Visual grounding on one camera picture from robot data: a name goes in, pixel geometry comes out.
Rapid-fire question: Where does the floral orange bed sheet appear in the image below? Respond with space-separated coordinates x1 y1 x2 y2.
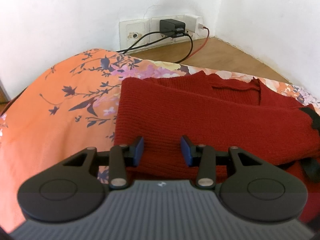
1 49 319 231

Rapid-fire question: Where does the red knit cardigan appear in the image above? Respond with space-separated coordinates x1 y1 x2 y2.
113 70 320 188

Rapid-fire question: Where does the black power adapter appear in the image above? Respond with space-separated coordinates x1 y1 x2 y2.
159 19 185 38

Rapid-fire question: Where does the white USB charger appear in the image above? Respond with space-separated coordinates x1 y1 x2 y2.
192 16 203 35

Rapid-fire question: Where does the red cable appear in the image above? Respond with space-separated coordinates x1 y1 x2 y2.
185 25 211 61

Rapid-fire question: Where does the black cable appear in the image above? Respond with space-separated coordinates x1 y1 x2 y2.
116 31 194 64

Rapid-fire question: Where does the white wall socket strip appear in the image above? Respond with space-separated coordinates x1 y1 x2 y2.
119 14 206 50

